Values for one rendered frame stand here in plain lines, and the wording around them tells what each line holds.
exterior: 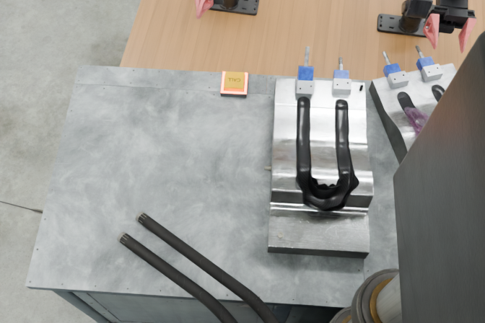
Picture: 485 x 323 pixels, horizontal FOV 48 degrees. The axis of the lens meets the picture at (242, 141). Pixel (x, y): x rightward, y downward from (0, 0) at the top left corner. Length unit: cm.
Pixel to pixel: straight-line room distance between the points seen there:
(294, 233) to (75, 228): 60
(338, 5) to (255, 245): 88
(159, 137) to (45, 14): 160
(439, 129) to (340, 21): 154
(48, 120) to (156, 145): 116
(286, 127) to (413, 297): 117
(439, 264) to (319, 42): 151
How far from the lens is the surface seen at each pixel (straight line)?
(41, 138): 269
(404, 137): 158
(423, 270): 40
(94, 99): 175
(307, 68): 158
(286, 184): 142
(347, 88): 160
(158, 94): 172
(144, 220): 151
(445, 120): 36
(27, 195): 258
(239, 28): 185
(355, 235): 147
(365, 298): 73
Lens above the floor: 224
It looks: 63 degrees down
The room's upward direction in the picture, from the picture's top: straight up
